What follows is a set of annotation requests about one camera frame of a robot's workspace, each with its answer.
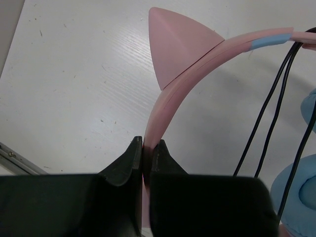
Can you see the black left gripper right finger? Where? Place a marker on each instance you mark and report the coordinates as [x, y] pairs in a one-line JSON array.
[[190, 205]]

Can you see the aluminium table edge rail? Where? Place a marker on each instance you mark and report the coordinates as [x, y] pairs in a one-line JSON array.
[[17, 164]]

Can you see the pink blue cat-ear headphones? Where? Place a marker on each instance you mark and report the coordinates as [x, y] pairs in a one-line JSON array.
[[185, 51]]

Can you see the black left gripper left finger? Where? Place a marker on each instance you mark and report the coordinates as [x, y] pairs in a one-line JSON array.
[[103, 204]]

